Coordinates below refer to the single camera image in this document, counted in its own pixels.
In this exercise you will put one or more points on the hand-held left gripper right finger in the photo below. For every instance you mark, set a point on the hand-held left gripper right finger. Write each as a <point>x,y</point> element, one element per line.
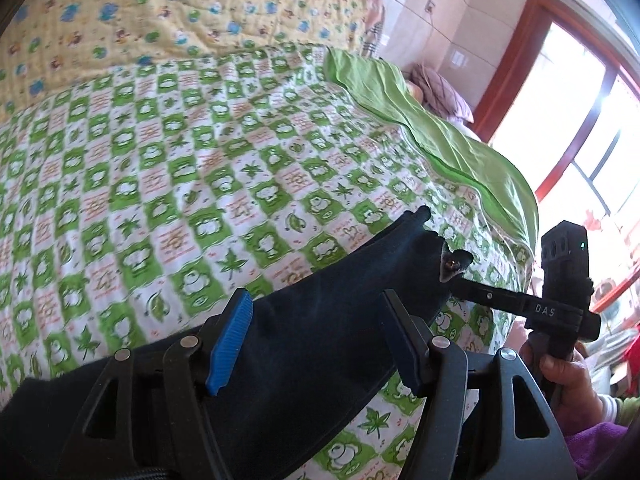
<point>406,357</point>

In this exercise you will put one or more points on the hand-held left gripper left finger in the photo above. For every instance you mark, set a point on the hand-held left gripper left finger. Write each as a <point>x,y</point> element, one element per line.
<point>230,345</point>

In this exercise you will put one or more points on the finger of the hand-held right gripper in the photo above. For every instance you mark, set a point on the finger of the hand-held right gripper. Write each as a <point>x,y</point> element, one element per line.
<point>485,292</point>

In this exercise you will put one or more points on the dark pants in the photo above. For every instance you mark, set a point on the dark pants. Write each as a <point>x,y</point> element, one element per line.
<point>310,320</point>

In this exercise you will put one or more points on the person's right forearm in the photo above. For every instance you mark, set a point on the person's right forearm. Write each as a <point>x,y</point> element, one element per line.
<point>605,445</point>

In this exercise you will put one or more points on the person's right hand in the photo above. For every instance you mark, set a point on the person's right hand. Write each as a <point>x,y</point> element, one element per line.
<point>575,380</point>

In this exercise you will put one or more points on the plain green cloth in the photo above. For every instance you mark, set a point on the plain green cloth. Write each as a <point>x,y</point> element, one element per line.
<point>425,120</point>

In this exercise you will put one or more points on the green checked bed sheet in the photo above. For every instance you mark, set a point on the green checked bed sheet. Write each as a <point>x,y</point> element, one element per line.
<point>200,160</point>

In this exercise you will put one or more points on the purple pillow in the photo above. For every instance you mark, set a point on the purple pillow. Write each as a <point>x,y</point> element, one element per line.
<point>445,90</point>

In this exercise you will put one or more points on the beige plaid cloth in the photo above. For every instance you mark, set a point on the beige plaid cloth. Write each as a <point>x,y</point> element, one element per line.
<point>374,40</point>

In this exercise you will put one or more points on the yellow cartoon print quilt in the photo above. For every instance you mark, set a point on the yellow cartoon print quilt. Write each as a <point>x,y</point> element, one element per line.
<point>150,10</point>

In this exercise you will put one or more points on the red wooden window frame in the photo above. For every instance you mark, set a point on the red wooden window frame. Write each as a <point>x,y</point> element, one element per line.
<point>505,85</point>

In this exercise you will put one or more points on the white wall switch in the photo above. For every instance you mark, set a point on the white wall switch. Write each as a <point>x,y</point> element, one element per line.
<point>456,58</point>

